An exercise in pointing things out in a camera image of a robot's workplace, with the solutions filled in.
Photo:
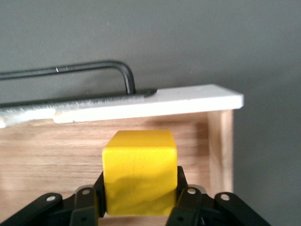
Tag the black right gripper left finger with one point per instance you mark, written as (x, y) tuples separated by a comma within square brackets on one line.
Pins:
[(80, 207)]

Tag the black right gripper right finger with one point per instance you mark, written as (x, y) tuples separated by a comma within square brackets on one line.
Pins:
[(195, 209)]

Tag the yellow wooden cube block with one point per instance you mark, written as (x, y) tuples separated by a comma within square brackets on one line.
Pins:
[(138, 171)]

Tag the dark grey table mat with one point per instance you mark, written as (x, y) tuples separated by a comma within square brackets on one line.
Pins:
[(188, 42)]

